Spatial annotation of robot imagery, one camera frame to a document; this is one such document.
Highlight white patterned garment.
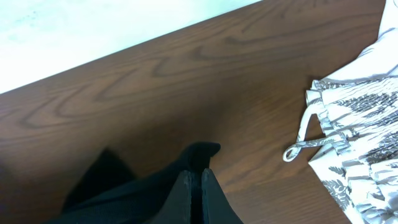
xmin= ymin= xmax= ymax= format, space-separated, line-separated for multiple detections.
xmin=283 ymin=0 xmax=397 ymax=224

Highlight black t-shirt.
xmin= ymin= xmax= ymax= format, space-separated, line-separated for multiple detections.
xmin=50 ymin=142 xmax=221 ymax=224

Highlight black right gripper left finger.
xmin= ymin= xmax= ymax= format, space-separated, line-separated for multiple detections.
xmin=150 ymin=171 xmax=192 ymax=224

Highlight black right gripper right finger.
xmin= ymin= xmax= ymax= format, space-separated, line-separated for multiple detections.
xmin=201 ymin=169 xmax=243 ymax=224

